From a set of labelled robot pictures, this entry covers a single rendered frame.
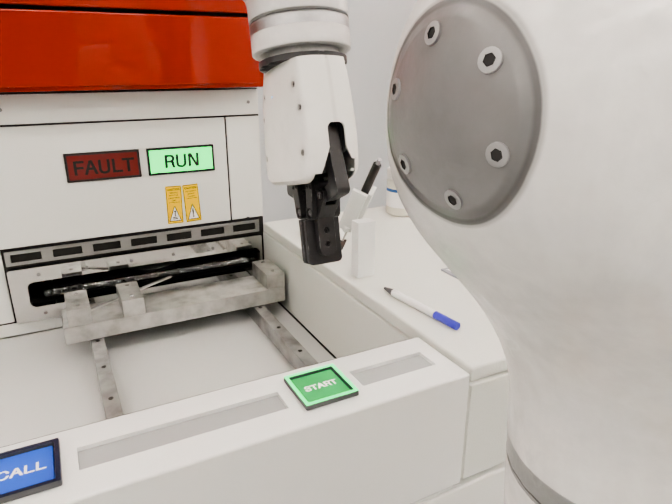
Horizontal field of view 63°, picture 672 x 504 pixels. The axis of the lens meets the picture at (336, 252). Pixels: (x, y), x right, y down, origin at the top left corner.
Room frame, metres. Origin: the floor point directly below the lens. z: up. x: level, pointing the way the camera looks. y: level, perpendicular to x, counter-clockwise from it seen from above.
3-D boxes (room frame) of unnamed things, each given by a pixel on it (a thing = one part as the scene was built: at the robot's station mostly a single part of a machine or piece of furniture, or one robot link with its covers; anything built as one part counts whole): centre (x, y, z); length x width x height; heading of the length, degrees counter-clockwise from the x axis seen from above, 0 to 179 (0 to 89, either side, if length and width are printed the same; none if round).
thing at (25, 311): (0.94, 0.35, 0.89); 0.44 x 0.02 x 0.10; 117
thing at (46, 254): (0.95, 0.35, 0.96); 0.44 x 0.01 x 0.02; 117
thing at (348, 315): (0.85, -0.15, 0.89); 0.62 x 0.35 x 0.14; 27
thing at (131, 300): (0.84, 0.34, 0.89); 0.08 x 0.03 x 0.03; 27
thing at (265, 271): (0.95, 0.13, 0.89); 0.08 x 0.03 x 0.03; 27
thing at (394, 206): (1.12, -0.14, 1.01); 0.07 x 0.07 x 0.10
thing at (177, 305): (0.87, 0.27, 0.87); 0.36 x 0.08 x 0.03; 117
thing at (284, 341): (0.78, 0.07, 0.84); 0.50 x 0.02 x 0.03; 27
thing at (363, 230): (0.78, -0.03, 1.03); 0.06 x 0.04 x 0.13; 27
